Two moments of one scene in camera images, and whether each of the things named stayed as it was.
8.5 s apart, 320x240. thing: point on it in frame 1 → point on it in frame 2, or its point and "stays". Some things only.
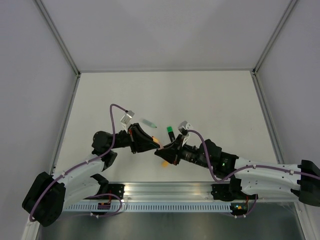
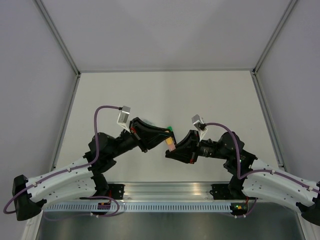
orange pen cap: (165, 164) → (169, 140)
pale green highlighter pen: (149, 123) stays
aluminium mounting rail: (168, 191) stays
